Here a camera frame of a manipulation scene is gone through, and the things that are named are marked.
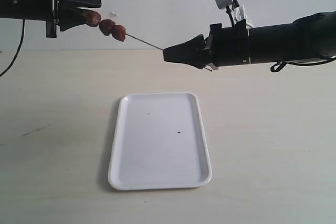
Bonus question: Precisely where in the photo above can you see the thin metal skewer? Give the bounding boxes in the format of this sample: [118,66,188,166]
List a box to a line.
[126,33,163,51]

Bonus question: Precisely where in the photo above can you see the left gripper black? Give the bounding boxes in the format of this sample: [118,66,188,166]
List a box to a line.
[45,0,101,38]

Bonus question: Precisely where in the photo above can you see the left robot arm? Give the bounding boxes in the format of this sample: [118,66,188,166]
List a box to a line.
[1,0,102,38]

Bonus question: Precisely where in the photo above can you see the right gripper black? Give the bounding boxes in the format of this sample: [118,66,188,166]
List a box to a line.
[163,20,250,70]

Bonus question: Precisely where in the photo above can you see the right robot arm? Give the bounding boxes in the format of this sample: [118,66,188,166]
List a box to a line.
[162,12,335,72]

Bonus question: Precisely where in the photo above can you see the red meat chunk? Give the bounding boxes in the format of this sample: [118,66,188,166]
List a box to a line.
[111,25,126,42]
[82,9,101,27]
[99,19,116,36]

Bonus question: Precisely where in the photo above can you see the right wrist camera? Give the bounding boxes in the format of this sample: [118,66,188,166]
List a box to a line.
[214,0,247,26]

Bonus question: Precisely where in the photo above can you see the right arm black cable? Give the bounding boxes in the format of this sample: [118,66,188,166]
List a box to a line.
[270,56,336,72]

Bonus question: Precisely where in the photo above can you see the white plastic tray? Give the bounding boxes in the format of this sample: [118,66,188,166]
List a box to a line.
[108,92,212,191]

